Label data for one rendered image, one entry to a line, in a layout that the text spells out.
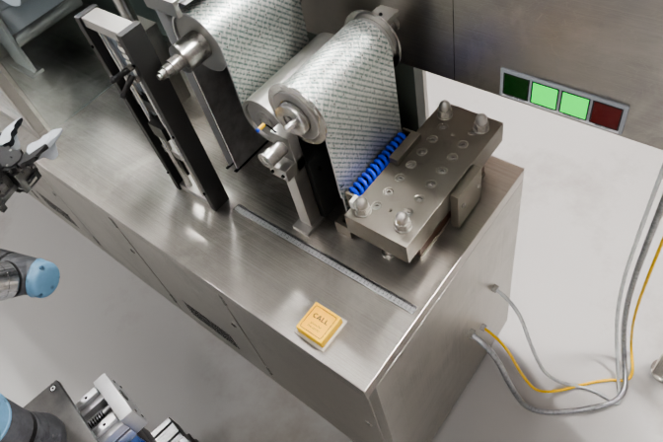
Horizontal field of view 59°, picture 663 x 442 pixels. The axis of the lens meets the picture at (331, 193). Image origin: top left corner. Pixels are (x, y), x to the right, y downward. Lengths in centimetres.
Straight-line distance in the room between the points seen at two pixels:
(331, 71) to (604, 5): 48
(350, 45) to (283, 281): 54
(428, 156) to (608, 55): 43
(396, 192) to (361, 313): 27
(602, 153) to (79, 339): 234
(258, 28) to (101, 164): 74
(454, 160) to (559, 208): 128
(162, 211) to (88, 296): 124
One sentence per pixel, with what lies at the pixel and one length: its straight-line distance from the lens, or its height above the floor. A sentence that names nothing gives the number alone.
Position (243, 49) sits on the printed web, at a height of 131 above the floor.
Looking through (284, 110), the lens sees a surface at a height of 128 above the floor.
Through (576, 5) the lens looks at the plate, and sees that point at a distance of 110.
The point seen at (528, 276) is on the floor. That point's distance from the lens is 235.
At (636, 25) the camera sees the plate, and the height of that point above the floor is 138.
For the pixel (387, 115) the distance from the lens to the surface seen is 132.
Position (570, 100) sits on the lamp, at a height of 120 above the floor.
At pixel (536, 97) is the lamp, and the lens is 124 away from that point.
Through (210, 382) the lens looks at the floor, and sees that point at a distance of 233.
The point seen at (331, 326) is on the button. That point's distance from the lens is 123.
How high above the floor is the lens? 201
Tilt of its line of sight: 50 degrees down
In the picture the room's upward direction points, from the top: 16 degrees counter-clockwise
